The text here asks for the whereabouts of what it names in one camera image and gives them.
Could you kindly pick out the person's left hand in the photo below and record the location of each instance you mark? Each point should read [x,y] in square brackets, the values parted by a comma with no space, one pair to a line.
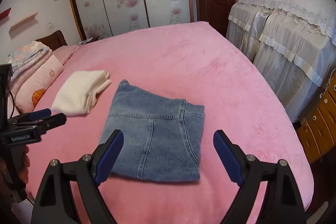
[13,157]

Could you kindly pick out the blue denim jacket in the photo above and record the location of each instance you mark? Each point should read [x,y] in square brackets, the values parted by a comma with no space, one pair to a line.
[162,136]

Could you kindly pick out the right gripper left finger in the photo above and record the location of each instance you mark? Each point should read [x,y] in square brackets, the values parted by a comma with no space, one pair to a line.
[55,202]

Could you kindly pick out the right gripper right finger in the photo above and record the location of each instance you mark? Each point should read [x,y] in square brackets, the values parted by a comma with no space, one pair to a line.
[282,200]

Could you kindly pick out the lace-covered cabinet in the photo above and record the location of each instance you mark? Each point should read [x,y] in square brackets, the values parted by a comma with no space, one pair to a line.
[290,42]

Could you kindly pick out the wooden drawer chest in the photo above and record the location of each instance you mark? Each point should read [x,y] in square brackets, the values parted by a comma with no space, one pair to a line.
[317,134]

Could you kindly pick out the pink bed blanket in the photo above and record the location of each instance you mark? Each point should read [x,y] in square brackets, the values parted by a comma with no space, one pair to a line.
[191,62]

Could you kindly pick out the folded white garment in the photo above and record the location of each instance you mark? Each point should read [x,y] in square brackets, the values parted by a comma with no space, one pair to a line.
[78,95]

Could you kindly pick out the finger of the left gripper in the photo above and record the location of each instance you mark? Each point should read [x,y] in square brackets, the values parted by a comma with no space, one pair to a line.
[53,121]
[38,115]

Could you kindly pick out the pink flat pillow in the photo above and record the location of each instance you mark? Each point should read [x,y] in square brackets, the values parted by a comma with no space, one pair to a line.
[64,53]

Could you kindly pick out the wall shelf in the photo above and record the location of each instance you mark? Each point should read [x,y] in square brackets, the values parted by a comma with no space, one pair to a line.
[22,22]

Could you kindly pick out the wooden headboard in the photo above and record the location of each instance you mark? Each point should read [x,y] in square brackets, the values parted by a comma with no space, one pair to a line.
[54,40]

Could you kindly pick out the folded pastel quilt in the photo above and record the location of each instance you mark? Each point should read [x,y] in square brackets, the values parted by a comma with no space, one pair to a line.
[26,56]

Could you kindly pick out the pink cartoon pillow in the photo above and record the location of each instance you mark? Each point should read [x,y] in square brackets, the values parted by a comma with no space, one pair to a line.
[29,87]

